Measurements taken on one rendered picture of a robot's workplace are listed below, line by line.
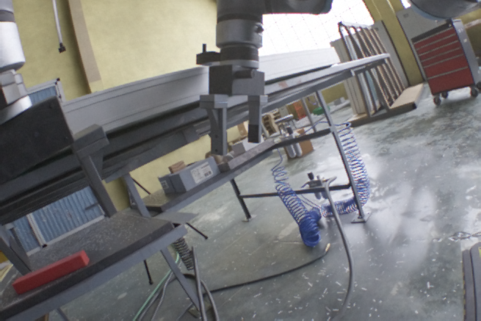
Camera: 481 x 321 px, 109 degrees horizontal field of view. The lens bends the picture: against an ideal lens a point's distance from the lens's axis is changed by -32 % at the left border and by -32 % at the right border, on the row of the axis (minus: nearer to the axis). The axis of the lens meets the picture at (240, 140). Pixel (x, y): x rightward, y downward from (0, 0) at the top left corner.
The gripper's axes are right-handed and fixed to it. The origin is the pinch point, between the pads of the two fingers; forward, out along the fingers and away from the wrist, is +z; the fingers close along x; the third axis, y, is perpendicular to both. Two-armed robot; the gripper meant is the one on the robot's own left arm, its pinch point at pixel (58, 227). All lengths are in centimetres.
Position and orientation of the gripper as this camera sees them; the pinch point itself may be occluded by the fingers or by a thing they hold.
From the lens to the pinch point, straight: 32.0
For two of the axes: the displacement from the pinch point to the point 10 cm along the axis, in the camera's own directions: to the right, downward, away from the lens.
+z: 1.9, 8.8, 4.3
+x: -6.4, 4.4, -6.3
